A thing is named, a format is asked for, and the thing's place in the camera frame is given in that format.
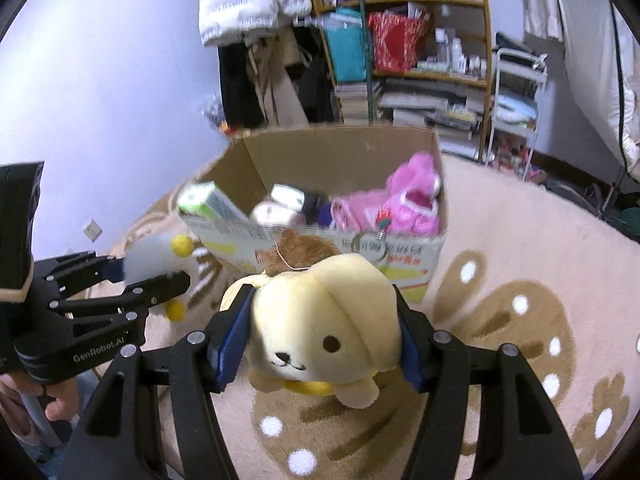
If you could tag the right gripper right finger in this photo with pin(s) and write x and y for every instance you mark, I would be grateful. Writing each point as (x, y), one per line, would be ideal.
(520, 434)

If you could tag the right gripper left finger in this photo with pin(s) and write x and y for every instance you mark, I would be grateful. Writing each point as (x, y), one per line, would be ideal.
(118, 435)

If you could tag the white fluffy pompom toy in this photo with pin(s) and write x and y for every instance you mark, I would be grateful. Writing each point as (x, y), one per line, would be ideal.
(163, 254)

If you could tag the yellow dog plush toy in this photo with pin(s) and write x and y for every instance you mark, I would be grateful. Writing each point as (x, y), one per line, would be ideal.
(321, 322)

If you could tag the pink bear plush toy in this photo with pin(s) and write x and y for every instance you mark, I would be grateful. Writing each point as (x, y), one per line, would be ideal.
(411, 207)

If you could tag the person's left hand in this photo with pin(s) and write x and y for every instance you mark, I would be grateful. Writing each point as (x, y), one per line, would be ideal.
(63, 397)

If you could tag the beige brown patterned rug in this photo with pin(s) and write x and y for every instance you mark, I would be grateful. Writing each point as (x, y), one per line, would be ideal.
(519, 265)

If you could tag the green white tissue pack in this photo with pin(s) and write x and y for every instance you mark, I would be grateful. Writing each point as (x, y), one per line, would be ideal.
(206, 200)

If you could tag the pink tissue pack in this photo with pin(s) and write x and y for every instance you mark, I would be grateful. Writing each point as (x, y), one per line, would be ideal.
(269, 213)

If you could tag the brown cardboard box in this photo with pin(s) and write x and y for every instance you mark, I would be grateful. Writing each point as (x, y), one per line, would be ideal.
(333, 160)

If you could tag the plastic bag with toys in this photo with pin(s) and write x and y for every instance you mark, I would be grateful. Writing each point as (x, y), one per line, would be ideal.
(213, 111)

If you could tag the pink folded plastic bag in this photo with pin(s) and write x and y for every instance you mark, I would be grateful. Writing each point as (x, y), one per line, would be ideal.
(356, 212)

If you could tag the navy white plush doll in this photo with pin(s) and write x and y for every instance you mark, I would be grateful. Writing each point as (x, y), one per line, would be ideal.
(315, 208)

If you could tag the black hanging garment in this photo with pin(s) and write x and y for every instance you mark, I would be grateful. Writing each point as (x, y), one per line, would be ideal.
(238, 94)

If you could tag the stack of books right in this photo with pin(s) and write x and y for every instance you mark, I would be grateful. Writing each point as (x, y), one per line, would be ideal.
(455, 112)

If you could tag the stack of books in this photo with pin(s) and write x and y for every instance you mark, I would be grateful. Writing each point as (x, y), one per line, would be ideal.
(353, 102)
(455, 112)

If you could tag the beige hanging coat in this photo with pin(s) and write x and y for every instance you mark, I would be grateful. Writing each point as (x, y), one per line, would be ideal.
(268, 59)

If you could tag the white metal trolley cart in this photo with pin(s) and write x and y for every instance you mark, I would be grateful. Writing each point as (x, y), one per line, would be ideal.
(520, 81)

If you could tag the stack of books left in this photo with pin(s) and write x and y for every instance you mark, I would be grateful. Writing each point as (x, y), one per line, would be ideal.
(353, 102)

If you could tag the wooden bookshelf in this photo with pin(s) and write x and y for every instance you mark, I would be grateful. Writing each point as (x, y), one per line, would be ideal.
(457, 47)

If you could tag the cream duvet bundle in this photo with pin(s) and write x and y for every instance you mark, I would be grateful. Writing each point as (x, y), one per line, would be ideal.
(602, 64)

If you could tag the red patterned gift bag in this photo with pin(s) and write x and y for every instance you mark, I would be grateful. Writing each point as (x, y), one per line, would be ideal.
(396, 38)

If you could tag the teal paper bag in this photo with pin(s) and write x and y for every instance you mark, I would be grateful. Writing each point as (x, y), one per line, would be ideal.
(343, 30)

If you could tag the white wall socket upper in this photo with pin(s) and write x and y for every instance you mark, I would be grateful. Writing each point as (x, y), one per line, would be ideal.
(92, 230)

